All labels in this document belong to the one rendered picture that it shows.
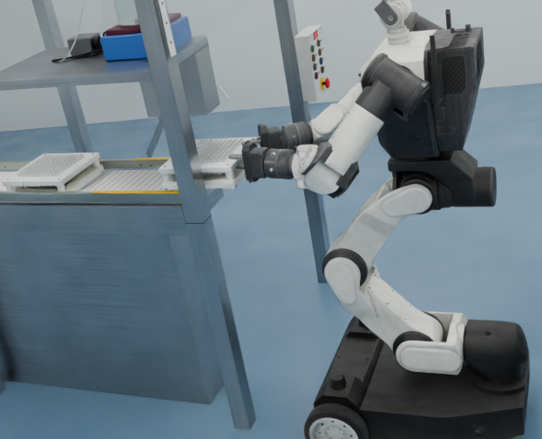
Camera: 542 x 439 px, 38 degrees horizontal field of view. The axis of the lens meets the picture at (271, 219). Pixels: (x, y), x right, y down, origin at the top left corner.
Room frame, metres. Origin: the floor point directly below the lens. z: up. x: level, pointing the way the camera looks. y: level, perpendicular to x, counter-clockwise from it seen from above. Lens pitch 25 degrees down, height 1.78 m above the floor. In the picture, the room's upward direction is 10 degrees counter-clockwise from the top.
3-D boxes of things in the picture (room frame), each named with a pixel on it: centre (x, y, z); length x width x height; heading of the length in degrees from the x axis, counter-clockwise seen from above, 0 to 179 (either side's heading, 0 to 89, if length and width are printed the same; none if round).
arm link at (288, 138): (2.35, -0.07, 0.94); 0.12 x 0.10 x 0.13; 98
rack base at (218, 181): (2.33, 0.15, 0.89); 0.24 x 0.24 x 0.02; 66
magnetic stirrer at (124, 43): (2.44, 0.27, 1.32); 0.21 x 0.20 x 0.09; 155
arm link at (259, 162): (2.18, -0.01, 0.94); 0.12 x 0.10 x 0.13; 58
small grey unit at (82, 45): (2.55, 0.47, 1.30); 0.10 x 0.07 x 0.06; 65
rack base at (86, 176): (2.61, 0.72, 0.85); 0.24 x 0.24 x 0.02; 65
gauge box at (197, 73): (2.51, 0.22, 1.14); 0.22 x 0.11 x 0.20; 65
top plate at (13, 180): (2.61, 0.72, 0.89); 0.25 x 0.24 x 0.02; 155
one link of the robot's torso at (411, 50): (2.05, -0.48, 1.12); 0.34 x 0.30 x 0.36; 156
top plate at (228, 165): (2.33, 0.15, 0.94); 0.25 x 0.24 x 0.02; 156
